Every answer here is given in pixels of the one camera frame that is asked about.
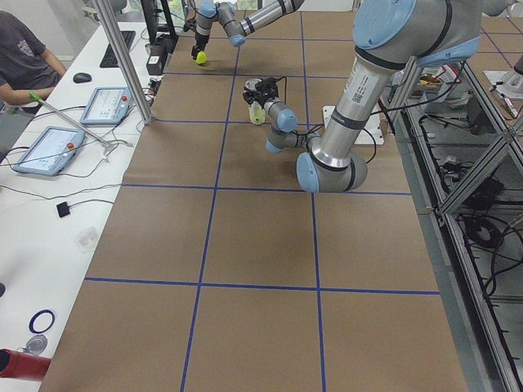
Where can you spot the small black square pad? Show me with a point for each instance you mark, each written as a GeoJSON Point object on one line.
{"type": "Point", "coordinates": [63, 209]}

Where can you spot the lower teach pendant tablet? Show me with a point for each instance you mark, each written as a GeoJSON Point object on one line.
{"type": "Point", "coordinates": [51, 152]}

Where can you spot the aluminium frame post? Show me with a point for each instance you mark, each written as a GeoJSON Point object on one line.
{"type": "Point", "coordinates": [115, 38]}

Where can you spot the yellow tennis ball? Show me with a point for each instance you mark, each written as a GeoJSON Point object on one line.
{"type": "Point", "coordinates": [201, 58]}
{"type": "Point", "coordinates": [257, 118]}

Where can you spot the teach pendant tablet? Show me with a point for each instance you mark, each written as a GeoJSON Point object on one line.
{"type": "Point", "coordinates": [107, 106]}
{"type": "Point", "coordinates": [51, 152]}

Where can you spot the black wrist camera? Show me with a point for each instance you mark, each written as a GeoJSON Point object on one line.
{"type": "Point", "coordinates": [269, 86]}

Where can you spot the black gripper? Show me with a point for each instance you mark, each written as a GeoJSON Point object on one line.
{"type": "Point", "coordinates": [200, 40]}
{"type": "Point", "coordinates": [256, 97]}

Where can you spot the seated person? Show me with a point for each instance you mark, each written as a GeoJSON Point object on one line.
{"type": "Point", "coordinates": [27, 66]}

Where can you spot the upper teach pendant tablet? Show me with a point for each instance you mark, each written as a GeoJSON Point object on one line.
{"type": "Point", "coordinates": [107, 106]}

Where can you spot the black box device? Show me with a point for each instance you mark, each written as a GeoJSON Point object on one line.
{"type": "Point", "coordinates": [159, 55]}

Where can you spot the black monitor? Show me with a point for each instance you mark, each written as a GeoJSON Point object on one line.
{"type": "Point", "coordinates": [158, 19]}

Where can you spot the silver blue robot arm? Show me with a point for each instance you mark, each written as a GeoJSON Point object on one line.
{"type": "Point", "coordinates": [224, 13]}
{"type": "Point", "coordinates": [386, 35]}

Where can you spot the red cylinder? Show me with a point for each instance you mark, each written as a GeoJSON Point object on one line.
{"type": "Point", "coordinates": [23, 366]}

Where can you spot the metal rod on table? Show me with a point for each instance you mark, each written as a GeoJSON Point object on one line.
{"type": "Point", "coordinates": [71, 121]}

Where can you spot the clear tennis ball can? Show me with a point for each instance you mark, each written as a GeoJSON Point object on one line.
{"type": "Point", "coordinates": [255, 108]}

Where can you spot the black computer mouse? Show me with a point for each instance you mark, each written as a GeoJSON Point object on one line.
{"type": "Point", "coordinates": [82, 78]}

